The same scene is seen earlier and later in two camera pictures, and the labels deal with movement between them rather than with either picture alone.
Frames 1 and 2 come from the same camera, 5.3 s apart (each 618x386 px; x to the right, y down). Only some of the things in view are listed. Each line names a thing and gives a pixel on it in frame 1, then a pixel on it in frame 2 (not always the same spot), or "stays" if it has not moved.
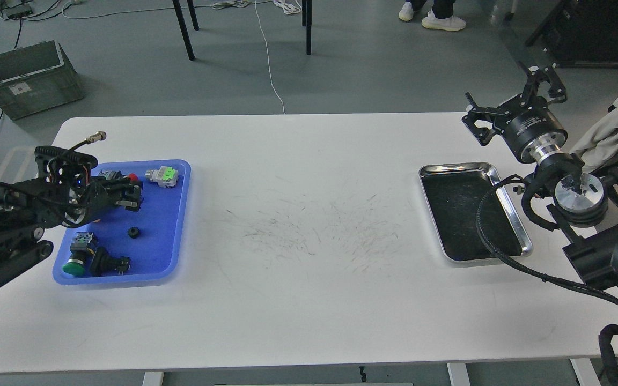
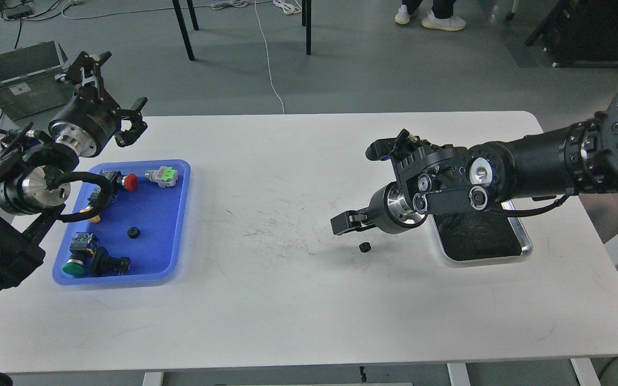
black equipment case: x=597 y=33 stays
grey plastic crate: x=30 y=79 stays
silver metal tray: x=453 y=191 stays
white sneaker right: x=452 y=23 stays
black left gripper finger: x=132 y=188 to x=91 y=64
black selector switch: x=102 y=264 stays
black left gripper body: x=92 y=196 to x=85 y=127
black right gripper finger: x=550 y=74 to x=365 y=224
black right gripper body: x=534 y=134 to x=388 y=213
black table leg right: x=307 y=21 stays
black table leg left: x=182 y=26 stays
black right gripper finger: x=482 y=134 to x=348 y=219
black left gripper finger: x=130 y=203 to x=126 y=138
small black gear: x=133 y=232 stays
